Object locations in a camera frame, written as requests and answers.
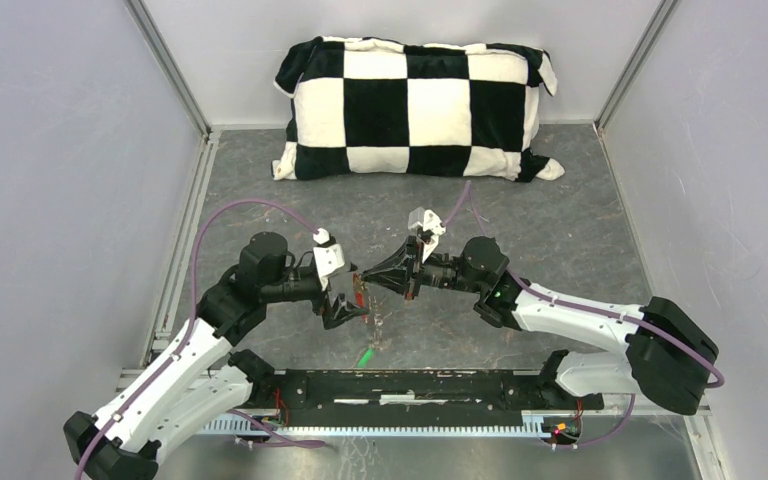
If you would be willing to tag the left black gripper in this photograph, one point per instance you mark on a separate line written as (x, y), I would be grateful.
(339, 312)

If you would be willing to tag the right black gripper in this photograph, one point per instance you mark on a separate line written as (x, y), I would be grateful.
(388, 273)

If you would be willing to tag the red key tag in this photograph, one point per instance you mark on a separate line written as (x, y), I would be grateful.
(359, 289)

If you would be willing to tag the green key tag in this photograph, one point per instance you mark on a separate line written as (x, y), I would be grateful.
(365, 358)

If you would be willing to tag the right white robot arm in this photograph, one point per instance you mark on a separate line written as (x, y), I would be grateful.
(654, 350)

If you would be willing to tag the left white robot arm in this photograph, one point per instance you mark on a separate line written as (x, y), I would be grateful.
(133, 434)

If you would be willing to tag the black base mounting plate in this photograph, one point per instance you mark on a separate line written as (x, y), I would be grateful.
(411, 398)

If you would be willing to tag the black and white checkered pillow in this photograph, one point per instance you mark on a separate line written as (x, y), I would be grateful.
(370, 105)

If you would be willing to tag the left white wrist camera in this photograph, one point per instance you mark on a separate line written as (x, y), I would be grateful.
(329, 257)

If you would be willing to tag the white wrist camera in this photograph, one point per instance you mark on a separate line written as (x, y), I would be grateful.
(329, 257)
(428, 229)

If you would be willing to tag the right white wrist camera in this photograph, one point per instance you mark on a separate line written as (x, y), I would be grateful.
(428, 229)

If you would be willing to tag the white slotted cable duct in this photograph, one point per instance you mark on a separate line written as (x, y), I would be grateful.
(527, 427)

